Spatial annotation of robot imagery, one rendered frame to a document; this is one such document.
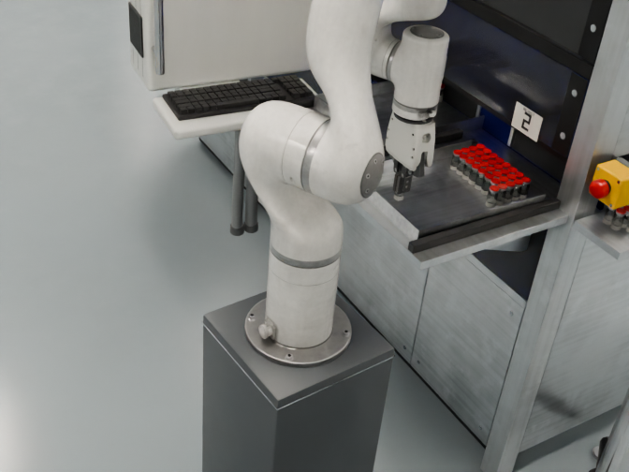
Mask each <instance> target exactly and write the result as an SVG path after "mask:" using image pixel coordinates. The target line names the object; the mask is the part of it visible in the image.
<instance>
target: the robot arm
mask: <svg viewBox="0 0 629 472"><path fill-rule="evenodd" d="M446 2H447V0H312V4H311V9H310V14H309V19H308V25H307V32H306V54H307V60H308V64H309V67H310V69H311V71H312V73H313V75H314V78H315V80H316V81H317V83H318V84H319V86H320V88H321V89H322V91H323V93H324V95H325V97H326V99H327V101H328V104H329V112H330V117H329V116H327V115H324V114H322V113H319V112H316V111H312V110H309V109H306V108H303V107H302V106H299V105H296V104H292V103H289V102H284V101H279V100H272V101H267V102H264V103H262V104H260V105H258V106H257V107H255V108H254V109H253V110H252V111H251V112H250V113H249V114H248V115H247V117H246V118H245V120H244V122H243V124H242V127H241V133H240V138H239V151H240V157H241V163H242V166H243V169H244V171H245V173H246V176H247V178H248V180H249V182H250V183H251V185H252V187H253V188H254V190H255V192H256V194H257V196H258V198H259V199H260V201H261V203H262V204H263V206H264V208H265V209H266V211H267V213H268V215H269V217H270V221H271V236H270V252H269V268H268V283H267V298H266V299H264V300H262V301H260V302H258V303H257V304H256V305H255V306H254V307H253V308H252V309H251V310H250V312H249V313H248V315H247V317H246V320H245V329H244V330H245V336H246V338H247V341H248V343H249V344H250V346H251V347H252V348H253V349H254V350H255V351H256V352H257V353H258V354H259V355H261V356H262V357H264V358H265V359H267V360H269V361H273V362H275V363H278V364H282V365H285V366H290V367H314V366H318V365H322V364H325V363H328V362H330V361H333V360H335V359H337V358H338V357H339V356H340V355H342V354H343V353H344V351H345V350H346V349H347V347H348V345H349V343H350V339H351V334H352V328H351V323H350V320H349V318H348V317H347V315H346V313H345V312H344V311H343V310H342V309H341V308H340V307H339V306H337V305H336V304H335V302H336V293H337V286H338V278H339V270H340V262H341V254H342V246H343V237H344V225H343V220H342V218H341V217H340V215H339V213H338V212H337V211H336V209H335V208H334V207H333V205H332V204H331V203H330V201H331V202H334V203H338V204H344V205H350V204H356V203H360V202H362V201H364V200H365V199H367V198H368V197H369V196H371V195H372V193H374V192H375V190H376V188H377V187H378V185H379V183H380V181H381V179H382V177H383V171H384V165H385V151H384V144H383V139H382V134H381V129H380V125H379V122H378V118H377V113H376V109H375V105H374V102H373V92H372V83H371V74H373V75H374V76H376V77H379V78H382V79H385V80H388V81H392V82H393V84H394V87H395V90H394V97H393V103H392V109H393V112H392V114H391V117H390V120H389V124H388V132H387V137H386V149H387V151H388V154H389V155H390V156H391V158H392V160H393V163H394V167H393V169H394V172H396V173H395V177H394V183H393V189H392V190H393V191H394V192H396V193H397V194H401V193H405V192H408V191H410V188H411V183H412V177H413V176H415V177H417V178H420V177H424V166H426V167H428V168H429V167H430V166H431V165H432V160H433V153H434V144H435V122H434V121H433V117H434V116H435V115H436V112H437V107H438V101H439V96H440V91H441V85H442V80H443V75H444V69H445V64H446V54H447V49H448V43H449V35H448V34H447V33H446V32H445V31H444V30H442V29H440V28H437V27H434V26H429V25H413V26H409V27H407V28H406V29H404V31H403V33H402V40H399V39H397V38H395V37H394V36H393V35H392V32H391V25H392V23H393V22H404V21H427V20H432V19H435V18H437V17H438V16H440V15H441V14H442V13H443V11H444V10H445V8H446Z"/></svg>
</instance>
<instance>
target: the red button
mask: <svg viewBox="0 0 629 472"><path fill-rule="evenodd" d="M589 191H590V194H591V195H592V196H593V197H594V198H596V199H602V198H605V197H606V196H607V195H608V192H609V187H608V184H607V182H606V181H605V180H603V179H597V180H593V181H592V182H591V183H590V186H589Z"/></svg>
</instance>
